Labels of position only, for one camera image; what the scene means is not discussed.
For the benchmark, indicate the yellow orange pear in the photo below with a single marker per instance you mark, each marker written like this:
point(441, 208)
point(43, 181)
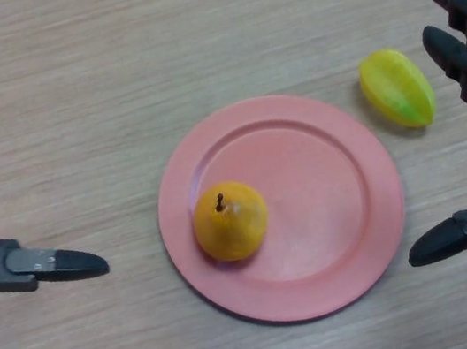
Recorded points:
point(233, 228)

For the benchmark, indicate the pink round plate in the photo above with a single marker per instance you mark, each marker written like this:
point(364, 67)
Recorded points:
point(323, 204)

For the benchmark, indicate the yellow green starfruit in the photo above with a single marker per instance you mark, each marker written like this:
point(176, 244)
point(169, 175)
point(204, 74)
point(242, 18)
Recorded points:
point(396, 89)

